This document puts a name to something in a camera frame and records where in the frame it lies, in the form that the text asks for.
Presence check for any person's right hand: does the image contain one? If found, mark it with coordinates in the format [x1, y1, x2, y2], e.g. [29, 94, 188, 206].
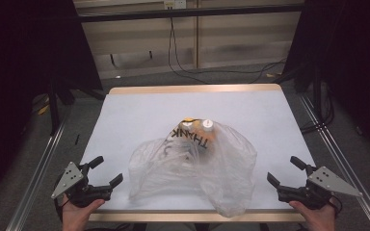
[288, 201, 336, 231]

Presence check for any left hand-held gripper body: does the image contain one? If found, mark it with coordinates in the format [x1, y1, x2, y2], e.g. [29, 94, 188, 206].
[51, 162, 114, 208]

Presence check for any person's left hand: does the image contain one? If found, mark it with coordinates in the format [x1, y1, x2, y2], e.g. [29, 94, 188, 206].
[61, 198, 105, 231]

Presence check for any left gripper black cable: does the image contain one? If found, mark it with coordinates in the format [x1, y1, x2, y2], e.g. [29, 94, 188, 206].
[53, 192, 71, 222]

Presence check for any orange juice bottle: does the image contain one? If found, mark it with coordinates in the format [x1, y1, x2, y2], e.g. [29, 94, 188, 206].
[172, 118, 200, 155]
[198, 118, 218, 152]

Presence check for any white wall socket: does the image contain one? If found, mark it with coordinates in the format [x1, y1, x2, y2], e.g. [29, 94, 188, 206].
[163, 0, 187, 10]

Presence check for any black horizontal bar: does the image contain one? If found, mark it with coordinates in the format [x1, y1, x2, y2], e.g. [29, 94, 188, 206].
[78, 3, 305, 23]

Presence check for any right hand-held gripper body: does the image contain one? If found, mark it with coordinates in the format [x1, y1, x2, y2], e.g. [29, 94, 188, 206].
[277, 165, 363, 211]

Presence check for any aluminium floor rail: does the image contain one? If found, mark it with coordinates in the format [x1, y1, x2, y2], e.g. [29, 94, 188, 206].
[5, 119, 70, 231]
[298, 94, 370, 231]

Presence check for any black curtain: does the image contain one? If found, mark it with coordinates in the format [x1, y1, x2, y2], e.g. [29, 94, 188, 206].
[0, 0, 104, 206]
[282, 0, 370, 162]

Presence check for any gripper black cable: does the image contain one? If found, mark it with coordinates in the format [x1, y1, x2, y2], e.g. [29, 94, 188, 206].
[329, 195, 344, 217]
[53, 192, 71, 222]

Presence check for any clear plastic bag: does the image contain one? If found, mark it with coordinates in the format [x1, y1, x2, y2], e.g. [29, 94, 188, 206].
[127, 117, 258, 219]

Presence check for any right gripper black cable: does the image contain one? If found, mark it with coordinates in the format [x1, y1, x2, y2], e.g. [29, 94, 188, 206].
[329, 195, 344, 217]

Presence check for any bundle of black cables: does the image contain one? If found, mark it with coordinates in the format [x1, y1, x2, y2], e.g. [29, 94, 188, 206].
[300, 81, 335, 135]

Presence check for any black hanging cable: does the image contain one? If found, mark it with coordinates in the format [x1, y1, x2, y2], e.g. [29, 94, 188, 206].
[167, 17, 208, 85]

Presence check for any black floor cable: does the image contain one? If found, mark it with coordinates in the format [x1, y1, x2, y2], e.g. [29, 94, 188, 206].
[201, 57, 288, 85]

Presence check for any wooden table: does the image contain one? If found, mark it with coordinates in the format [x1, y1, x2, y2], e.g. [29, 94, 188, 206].
[78, 84, 317, 223]

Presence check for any black metal stand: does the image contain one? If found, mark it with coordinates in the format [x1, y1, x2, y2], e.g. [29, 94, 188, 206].
[47, 78, 75, 136]

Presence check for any white table mat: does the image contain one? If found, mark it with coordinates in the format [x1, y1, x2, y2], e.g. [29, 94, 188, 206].
[78, 90, 317, 213]

